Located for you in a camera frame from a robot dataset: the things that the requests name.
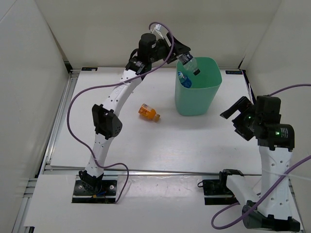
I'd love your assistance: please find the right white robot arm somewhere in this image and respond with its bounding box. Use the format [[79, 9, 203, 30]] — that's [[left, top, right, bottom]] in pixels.
[[218, 96, 301, 232]]

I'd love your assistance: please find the clear bottle blue label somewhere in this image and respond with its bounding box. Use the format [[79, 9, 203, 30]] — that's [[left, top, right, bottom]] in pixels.
[[177, 71, 192, 88]]

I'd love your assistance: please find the orange plastic bottle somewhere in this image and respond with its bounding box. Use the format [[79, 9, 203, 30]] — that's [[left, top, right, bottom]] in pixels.
[[138, 103, 160, 122]]

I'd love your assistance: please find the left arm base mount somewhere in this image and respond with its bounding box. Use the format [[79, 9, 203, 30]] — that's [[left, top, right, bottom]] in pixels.
[[71, 176, 118, 204]]

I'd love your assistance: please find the clear bottle black label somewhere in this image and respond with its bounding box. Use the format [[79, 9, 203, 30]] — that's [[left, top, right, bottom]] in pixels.
[[178, 52, 201, 76]]

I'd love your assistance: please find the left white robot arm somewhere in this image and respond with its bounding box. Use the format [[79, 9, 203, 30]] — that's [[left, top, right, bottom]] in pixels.
[[79, 33, 190, 194]]

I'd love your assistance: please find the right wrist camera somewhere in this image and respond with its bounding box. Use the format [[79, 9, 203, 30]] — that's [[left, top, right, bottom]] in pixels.
[[255, 95, 281, 124]]

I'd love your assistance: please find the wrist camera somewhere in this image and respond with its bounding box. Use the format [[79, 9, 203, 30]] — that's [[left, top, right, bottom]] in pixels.
[[255, 95, 281, 124], [138, 33, 156, 60]]

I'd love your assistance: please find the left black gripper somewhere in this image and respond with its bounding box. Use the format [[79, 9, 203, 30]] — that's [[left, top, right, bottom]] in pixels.
[[148, 32, 190, 64]]

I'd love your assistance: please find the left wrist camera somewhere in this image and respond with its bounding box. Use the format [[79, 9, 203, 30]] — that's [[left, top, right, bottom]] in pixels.
[[138, 33, 156, 60]]

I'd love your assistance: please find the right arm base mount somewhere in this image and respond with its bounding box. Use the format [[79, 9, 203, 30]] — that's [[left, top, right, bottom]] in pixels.
[[197, 169, 244, 205]]

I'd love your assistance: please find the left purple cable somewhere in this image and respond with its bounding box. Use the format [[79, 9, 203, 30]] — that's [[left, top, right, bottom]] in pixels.
[[67, 22, 175, 203]]

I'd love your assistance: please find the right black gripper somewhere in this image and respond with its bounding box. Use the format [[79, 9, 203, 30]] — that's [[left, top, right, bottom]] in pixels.
[[220, 96, 261, 141]]

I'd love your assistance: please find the green plastic bin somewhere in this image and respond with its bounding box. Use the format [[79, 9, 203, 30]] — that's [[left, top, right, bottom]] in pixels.
[[174, 57, 222, 116]]

